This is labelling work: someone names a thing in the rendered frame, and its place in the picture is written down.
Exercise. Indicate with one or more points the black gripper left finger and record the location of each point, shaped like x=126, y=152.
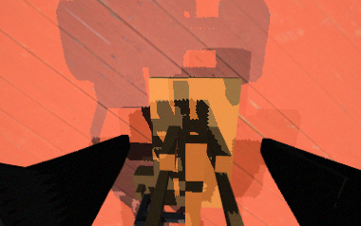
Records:
x=66, y=191

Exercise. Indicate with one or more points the wooden toy catapult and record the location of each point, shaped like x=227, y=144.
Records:
x=194, y=124

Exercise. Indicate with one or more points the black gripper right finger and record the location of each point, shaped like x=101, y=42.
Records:
x=318, y=190

